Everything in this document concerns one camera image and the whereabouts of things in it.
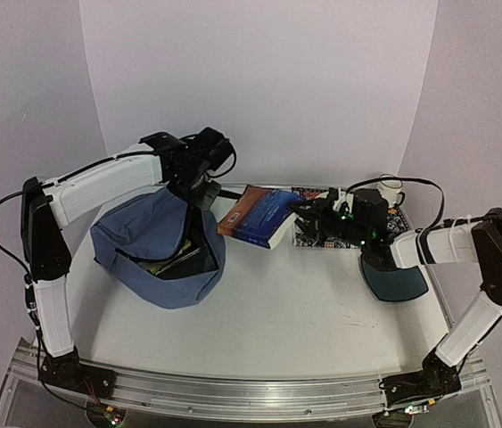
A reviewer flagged blue student backpack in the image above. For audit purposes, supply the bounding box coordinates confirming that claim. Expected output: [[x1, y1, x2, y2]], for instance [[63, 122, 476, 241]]
[[90, 188, 226, 309]]

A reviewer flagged blue orange back-cover book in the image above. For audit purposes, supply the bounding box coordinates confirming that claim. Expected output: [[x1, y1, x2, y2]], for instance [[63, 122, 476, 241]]
[[218, 185, 306, 250]]

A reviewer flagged yellow paperback book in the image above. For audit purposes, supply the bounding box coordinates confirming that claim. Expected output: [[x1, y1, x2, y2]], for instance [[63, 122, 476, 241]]
[[137, 261, 174, 276]]

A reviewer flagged red treehouse comic book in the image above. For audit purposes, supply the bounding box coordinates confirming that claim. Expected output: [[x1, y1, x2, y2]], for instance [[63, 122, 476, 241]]
[[177, 240, 201, 263]]

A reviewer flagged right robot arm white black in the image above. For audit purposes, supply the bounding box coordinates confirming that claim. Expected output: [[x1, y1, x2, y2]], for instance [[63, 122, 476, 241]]
[[288, 188, 502, 367]]

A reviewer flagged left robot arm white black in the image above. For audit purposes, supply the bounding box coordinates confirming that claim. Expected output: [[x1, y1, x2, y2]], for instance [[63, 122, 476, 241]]
[[0, 128, 237, 390]]

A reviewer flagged patterned black placemat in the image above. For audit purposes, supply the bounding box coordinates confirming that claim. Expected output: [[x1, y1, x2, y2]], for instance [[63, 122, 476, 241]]
[[291, 186, 409, 250]]

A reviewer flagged white enamel mug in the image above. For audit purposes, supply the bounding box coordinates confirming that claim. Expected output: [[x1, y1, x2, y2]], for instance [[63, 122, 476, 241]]
[[376, 174, 406, 209]]

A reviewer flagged dark teal square plate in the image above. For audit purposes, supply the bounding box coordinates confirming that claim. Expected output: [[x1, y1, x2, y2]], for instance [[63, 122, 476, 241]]
[[360, 259, 429, 303]]

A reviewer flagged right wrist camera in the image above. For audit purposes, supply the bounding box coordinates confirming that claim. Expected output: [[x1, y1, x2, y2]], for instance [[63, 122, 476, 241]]
[[333, 187, 353, 215]]

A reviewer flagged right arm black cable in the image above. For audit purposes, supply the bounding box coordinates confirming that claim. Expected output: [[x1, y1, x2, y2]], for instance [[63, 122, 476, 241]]
[[346, 176, 502, 309]]

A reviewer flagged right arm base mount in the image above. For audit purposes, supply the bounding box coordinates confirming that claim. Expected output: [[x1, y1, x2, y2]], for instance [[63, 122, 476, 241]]
[[379, 367, 461, 410]]

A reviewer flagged aluminium table front rail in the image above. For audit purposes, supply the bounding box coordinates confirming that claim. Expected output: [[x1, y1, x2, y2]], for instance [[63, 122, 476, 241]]
[[4, 347, 492, 423]]

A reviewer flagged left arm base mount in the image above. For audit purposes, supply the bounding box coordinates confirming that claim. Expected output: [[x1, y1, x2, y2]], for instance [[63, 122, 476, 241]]
[[38, 347, 116, 399]]

